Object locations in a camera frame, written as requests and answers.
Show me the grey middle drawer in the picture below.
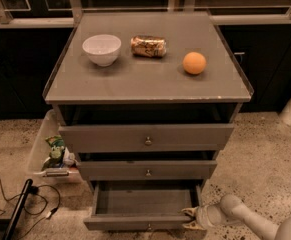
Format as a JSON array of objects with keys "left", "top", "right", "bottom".
[{"left": 78, "top": 160, "right": 217, "bottom": 181}]

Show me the metal railing frame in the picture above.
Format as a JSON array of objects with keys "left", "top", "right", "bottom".
[{"left": 0, "top": 0, "right": 291, "bottom": 30}]

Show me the clear plastic storage bin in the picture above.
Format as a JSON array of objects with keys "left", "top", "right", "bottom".
[{"left": 26, "top": 110, "right": 82, "bottom": 184}]

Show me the black flat bar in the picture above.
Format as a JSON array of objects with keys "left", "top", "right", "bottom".
[{"left": 2, "top": 179, "right": 33, "bottom": 240}]

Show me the white ceramic bowl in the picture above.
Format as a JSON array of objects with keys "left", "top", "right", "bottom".
[{"left": 82, "top": 34, "right": 122, "bottom": 67}]

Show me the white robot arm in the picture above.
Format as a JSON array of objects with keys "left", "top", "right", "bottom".
[{"left": 182, "top": 194, "right": 291, "bottom": 240}]

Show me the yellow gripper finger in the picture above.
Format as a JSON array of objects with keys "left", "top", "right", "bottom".
[
  {"left": 183, "top": 221, "right": 205, "bottom": 231},
  {"left": 182, "top": 207, "right": 198, "bottom": 217}
]

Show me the crushed gold drink can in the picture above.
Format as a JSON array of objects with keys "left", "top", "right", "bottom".
[{"left": 130, "top": 35, "right": 167, "bottom": 58}]

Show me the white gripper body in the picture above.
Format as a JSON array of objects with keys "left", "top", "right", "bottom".
[{"left": 194, "top": 205, "right": 222, "bottom": 230}]

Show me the grey drawer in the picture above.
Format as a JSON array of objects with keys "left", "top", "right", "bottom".
[
  {"left": 78, "top": 160, "right": 217, "bottom": 181},
  {"left": 59, "top": 124, "right": 234, "bottom": 153},
  {"left": 84, "top": 180, "right": 201, "bottom": 231}
]

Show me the orange fruit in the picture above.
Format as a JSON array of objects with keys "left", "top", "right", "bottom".
[{"left": 182, "top": 52, "right": 207, "bottom": 75}]

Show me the grey drawer cabinet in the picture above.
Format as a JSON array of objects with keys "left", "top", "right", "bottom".
[{"left": 42, "top": 11, "right": 255, "bottom": 232}]

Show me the black cable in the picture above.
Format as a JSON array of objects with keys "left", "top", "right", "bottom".
[{"left": 0, "top": 173, "right": 62, "bottom": 240}]

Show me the grey top drawer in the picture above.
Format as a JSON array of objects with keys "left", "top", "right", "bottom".
[{"left": 59, "top": 124, "right": 234, "bottom": 153}]

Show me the grey bottom drawer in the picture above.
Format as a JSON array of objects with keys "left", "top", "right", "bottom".
[{"left": 84, "top": 180, "right": 201, "bottom": 231}]

